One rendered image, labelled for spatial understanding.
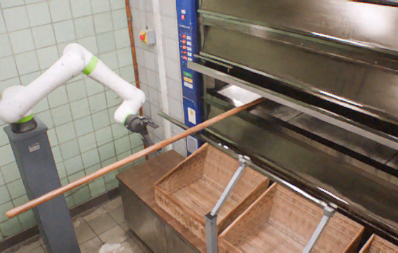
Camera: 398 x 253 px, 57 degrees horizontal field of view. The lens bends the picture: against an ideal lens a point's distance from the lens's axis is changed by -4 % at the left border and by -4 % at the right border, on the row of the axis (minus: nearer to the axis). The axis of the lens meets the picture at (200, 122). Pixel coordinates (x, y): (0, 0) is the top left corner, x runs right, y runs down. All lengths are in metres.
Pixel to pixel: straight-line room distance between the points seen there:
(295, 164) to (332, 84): 0.54
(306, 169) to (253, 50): 0.69
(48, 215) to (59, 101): 0.88
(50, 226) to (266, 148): 1.44
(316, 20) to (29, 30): 1.87
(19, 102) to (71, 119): 1.07
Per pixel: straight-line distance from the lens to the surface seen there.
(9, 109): 2.07
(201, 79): 2.48
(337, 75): 1.79
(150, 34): 2.79
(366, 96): 1.73
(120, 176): 2.81
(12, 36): 2.77
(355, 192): 1.97
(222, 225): 2.13
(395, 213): 1.91
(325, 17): 1.76
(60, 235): 2.70
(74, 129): 3.11
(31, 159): 2.34
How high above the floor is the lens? 2.18
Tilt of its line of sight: 28 degrees down
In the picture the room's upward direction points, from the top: 3 degrees counter-clockwise
